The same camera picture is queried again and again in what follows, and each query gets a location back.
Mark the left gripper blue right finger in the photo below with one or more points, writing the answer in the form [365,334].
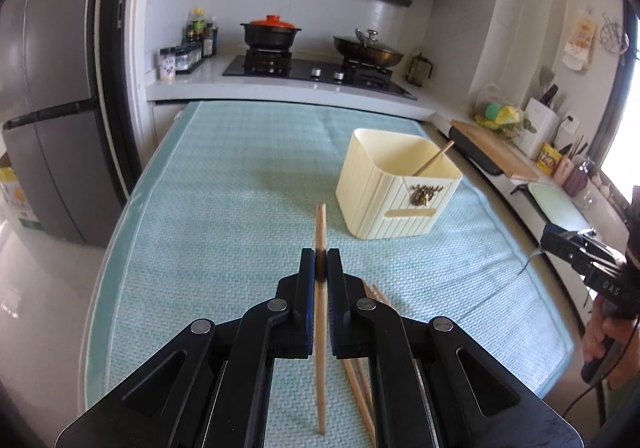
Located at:
[348,329]

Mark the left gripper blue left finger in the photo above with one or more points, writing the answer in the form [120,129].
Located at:
[296,333]

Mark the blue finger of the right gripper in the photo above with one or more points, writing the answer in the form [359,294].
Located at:
[563,243]
[581,265]

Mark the wooden chopstick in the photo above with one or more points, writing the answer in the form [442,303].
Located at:
[359,385]
[374,292]
[367,377]
[432,160]
[320,320]

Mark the steel spoon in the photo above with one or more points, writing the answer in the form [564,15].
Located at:
[535,253]

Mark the green cutting board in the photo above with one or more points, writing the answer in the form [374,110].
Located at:
[557,207]

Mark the pink ribbed cup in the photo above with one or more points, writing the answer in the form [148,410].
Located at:
[563,170]

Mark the yellow printed mug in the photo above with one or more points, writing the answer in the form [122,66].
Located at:
[548,159]

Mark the wooden cutting board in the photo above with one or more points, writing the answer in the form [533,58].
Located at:
[508,161]

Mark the white knife block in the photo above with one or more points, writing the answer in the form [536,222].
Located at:
[539,127]

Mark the light blue woven table mat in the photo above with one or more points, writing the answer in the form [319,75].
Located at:
[227,205]

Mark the plastic bag with produce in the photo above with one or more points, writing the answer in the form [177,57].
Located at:
[494,112]

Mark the cream ribbed utensil holder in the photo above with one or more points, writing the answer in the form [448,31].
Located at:
[377,195]

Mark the black griddle pan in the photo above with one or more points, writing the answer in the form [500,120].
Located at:
[464,145]

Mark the hanging paper calendar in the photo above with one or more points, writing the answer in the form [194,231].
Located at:
[578,48]

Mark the dark glass french press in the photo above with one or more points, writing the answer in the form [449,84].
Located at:
[420,70]

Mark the black gas cooktop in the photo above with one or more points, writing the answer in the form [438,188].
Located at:
[256,64]

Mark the dark wok with glass lid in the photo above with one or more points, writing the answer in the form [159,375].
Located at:
[365,48]

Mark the spice jar rack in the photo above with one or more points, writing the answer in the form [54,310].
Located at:
[188,57]

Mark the black clay pot red lid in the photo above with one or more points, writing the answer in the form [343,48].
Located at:
[270,34]

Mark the white labelled spice jar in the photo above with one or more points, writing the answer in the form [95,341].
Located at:
[167,64]

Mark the sauce bottles group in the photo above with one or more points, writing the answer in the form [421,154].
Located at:
[203,30]

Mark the cardboard box on floor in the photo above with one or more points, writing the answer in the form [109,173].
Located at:
[14,194]

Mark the grey double door refrigerator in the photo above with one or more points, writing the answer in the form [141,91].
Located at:
[51,119]

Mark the wire wall rack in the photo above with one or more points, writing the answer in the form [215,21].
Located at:
[614,37]

